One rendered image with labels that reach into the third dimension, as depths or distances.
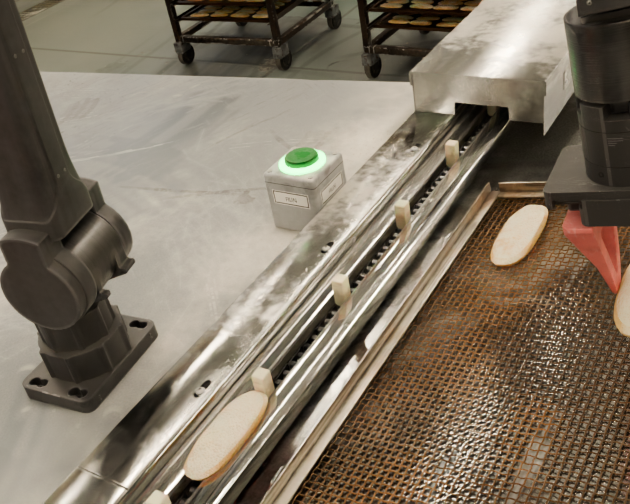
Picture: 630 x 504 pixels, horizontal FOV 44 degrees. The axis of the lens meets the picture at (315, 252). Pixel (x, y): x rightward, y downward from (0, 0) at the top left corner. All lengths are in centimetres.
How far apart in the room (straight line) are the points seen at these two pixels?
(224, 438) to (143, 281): 32
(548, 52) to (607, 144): 57
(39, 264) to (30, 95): 14
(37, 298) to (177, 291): 21
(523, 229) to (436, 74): 35
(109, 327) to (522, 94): 56
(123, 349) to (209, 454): 19
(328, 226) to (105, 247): 25
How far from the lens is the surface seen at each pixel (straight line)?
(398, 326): 67
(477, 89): 103
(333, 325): 74
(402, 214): 86
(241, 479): 63
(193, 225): 100
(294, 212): 92
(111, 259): 74
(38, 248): 68
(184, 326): 84
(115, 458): 67
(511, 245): 72
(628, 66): 49
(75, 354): 78
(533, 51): 108
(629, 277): 60
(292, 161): 91
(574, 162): 56
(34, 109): 66
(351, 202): 89
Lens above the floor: 133
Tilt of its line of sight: 35 degrees down
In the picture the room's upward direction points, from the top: 11 degrees counter-clockwise
